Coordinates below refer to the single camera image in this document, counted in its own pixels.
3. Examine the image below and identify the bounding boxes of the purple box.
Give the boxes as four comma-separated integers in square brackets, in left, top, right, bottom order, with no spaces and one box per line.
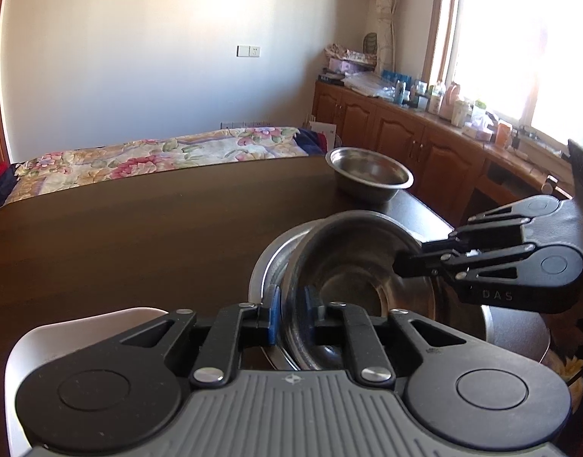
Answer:
[328,58,369,74]

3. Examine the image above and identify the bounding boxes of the floral white rectangular plate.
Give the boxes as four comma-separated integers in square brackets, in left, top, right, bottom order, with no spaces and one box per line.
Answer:
[5,307,169,457]

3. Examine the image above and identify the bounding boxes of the wooden cabinet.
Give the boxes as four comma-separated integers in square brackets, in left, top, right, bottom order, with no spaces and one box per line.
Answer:
[312,81,574,244]

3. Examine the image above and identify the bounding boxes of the stainless steel bowl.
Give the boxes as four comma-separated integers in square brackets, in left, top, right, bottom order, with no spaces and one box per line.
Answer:
[325,147,415,203]
[279,213,438,372]
[248,221,493,373]

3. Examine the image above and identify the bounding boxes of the pink bottle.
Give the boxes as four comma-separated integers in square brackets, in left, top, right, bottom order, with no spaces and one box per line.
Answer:
[442,82,464,121]

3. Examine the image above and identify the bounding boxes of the tissue box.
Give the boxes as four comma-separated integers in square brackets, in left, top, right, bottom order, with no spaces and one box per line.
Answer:
[462,121,493,142]

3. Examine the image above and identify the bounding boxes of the red and blue cloth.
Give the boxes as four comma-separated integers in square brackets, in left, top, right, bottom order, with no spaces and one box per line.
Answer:
[293,128,329,156]

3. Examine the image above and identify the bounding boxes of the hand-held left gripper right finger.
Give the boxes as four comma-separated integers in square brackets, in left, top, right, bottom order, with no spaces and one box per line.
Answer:
[303,286,483,386]

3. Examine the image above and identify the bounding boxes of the clear plastic bags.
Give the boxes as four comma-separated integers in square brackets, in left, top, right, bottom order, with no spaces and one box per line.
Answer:
[344,72,393,100]

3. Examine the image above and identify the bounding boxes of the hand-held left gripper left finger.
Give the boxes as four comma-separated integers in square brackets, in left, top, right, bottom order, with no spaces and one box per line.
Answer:
[81,284,279,388]

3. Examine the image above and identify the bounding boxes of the white bottle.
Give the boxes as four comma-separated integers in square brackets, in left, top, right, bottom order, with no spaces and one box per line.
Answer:
[429,80,446,116]

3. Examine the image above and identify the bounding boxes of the white paper bag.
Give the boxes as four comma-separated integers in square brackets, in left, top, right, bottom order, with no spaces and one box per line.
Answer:
[303,120,338,147]

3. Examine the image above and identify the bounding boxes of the folded floral cloth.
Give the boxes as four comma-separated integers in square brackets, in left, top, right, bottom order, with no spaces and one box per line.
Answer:
[325,43,379,64]

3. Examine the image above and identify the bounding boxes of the floral bed blanket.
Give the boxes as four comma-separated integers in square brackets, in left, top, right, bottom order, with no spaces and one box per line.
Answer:
[3,126,327,209]

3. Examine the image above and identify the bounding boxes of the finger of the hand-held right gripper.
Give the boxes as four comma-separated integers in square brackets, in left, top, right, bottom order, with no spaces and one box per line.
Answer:
[393,243,536,283]
[421,199,533,255]

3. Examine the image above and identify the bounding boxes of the blue bottle pack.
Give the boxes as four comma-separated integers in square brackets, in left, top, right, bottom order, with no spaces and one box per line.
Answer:
[381,70,412,88]

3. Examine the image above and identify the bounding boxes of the wood-framed window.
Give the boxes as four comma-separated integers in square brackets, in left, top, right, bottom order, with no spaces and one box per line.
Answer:
[433,0,583,154]

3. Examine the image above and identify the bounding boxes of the patterned beige curtain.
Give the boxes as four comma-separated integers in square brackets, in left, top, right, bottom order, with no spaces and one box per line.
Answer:
[373,0,405,76]

